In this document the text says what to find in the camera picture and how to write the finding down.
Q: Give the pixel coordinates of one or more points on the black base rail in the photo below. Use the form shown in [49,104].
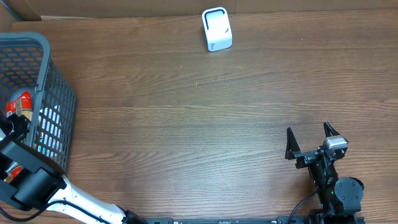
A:
[278,220]

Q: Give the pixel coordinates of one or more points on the white barcode scanner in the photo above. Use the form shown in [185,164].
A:
[217,29]

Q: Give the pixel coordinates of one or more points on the grey plastic mesh basket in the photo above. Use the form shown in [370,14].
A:
[26,65]

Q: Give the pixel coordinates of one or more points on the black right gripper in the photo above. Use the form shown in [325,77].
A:
[305,157]

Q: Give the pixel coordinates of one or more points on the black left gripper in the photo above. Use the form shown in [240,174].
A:
[27,122]

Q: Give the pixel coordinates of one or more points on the orange spaghetti packet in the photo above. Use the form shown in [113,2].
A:
[21,106]

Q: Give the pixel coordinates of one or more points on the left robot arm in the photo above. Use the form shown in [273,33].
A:
[30,180]

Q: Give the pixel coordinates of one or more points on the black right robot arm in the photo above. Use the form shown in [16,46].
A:
[340,197]

